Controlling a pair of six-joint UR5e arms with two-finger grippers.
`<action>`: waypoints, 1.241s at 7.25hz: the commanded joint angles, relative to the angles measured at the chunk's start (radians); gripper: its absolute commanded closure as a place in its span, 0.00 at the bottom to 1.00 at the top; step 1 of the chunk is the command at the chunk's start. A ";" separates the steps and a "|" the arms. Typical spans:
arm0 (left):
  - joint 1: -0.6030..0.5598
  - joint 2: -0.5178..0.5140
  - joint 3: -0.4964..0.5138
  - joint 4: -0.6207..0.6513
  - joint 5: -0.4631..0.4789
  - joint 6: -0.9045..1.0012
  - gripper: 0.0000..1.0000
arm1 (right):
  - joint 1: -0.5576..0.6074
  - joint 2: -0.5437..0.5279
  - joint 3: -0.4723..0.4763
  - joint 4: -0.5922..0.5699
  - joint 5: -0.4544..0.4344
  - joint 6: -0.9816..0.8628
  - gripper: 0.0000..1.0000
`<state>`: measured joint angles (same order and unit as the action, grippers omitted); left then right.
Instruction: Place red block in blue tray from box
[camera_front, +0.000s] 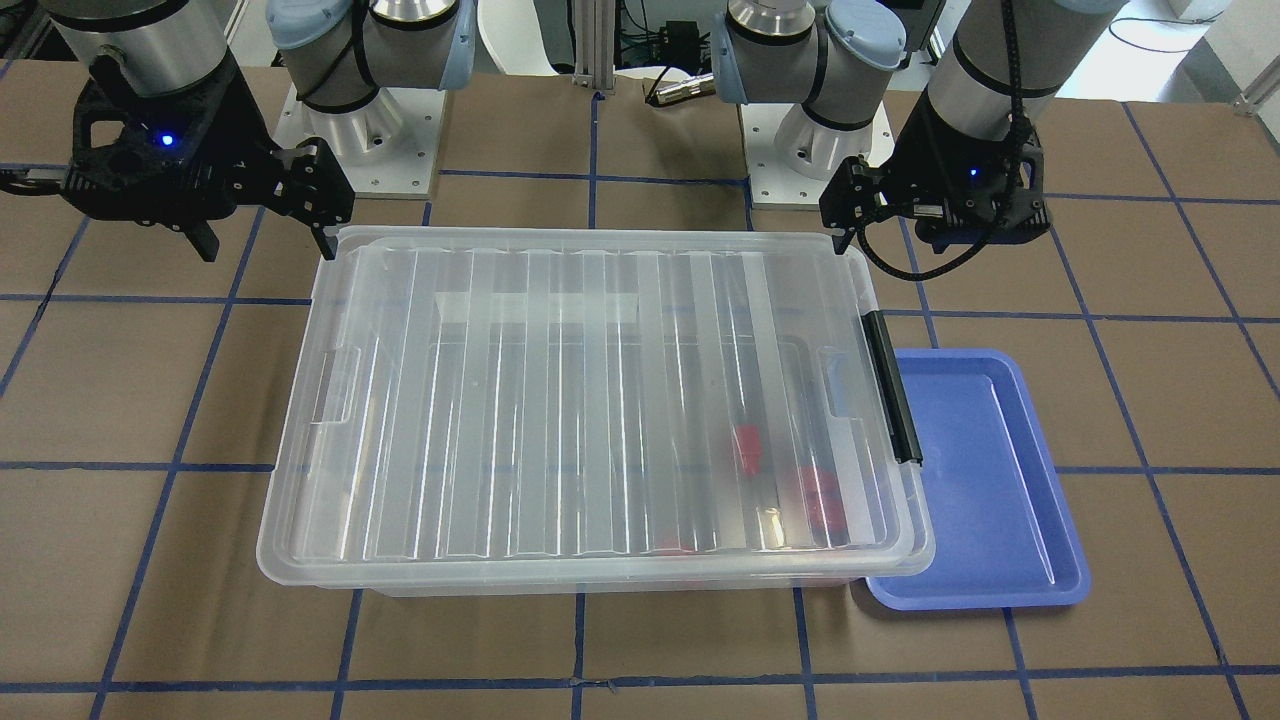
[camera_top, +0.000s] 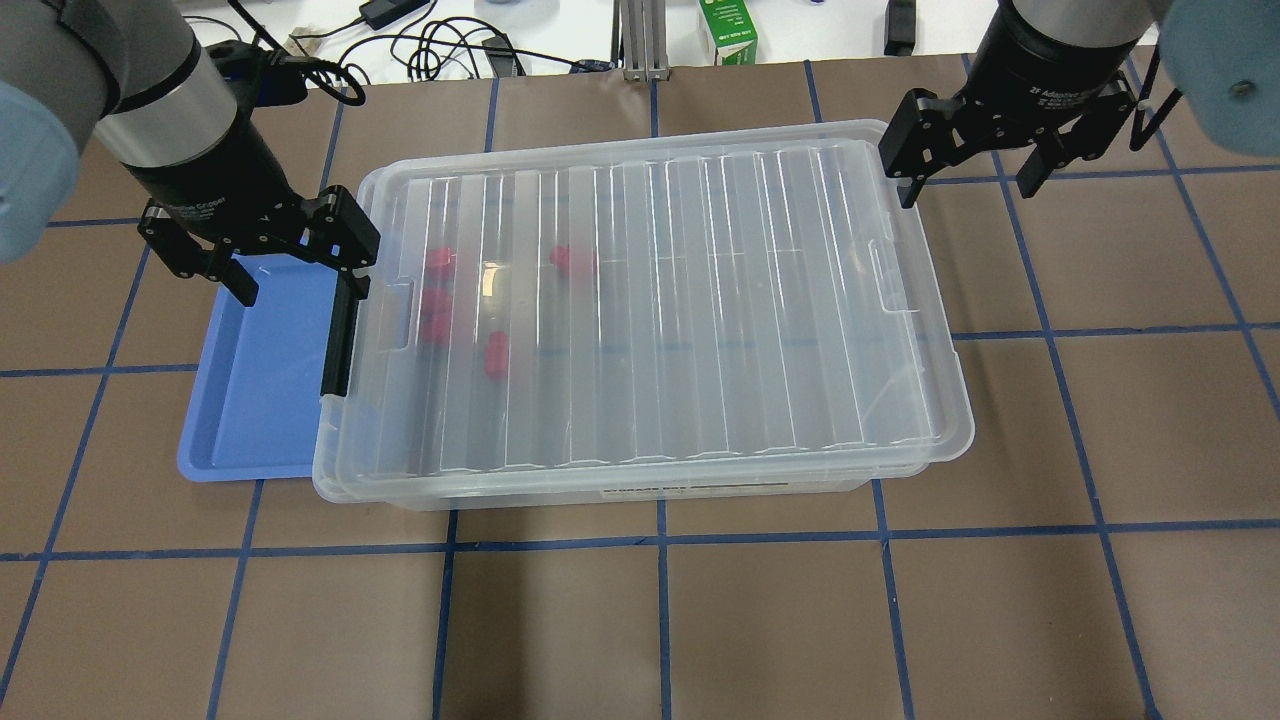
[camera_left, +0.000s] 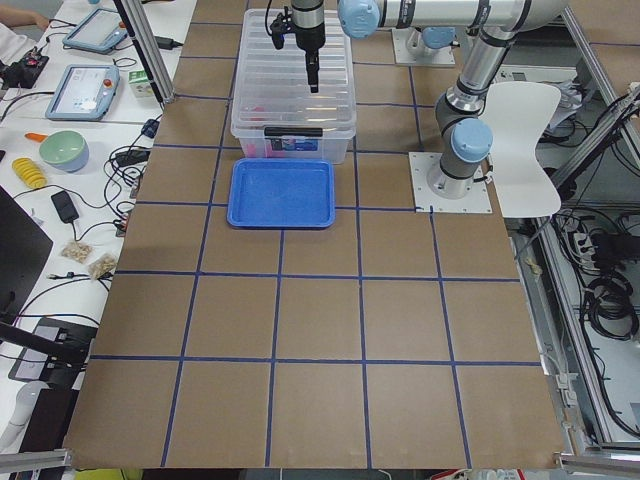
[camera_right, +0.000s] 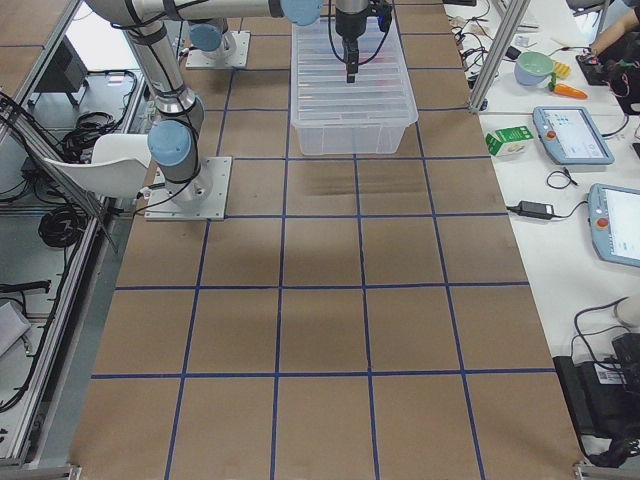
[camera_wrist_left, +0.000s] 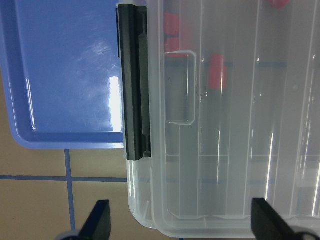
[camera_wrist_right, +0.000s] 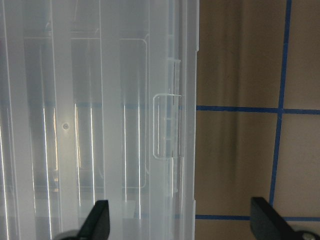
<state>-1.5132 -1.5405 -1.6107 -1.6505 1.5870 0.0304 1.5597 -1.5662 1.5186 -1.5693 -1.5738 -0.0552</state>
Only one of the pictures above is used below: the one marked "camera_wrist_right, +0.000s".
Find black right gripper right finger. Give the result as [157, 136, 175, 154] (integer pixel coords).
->
[250, 197, 295, 240]

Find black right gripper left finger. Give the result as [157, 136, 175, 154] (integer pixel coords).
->
[77, 200, 111, 240]

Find clear plastic box lid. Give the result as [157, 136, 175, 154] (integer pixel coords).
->
[0, 0, 200, 240]

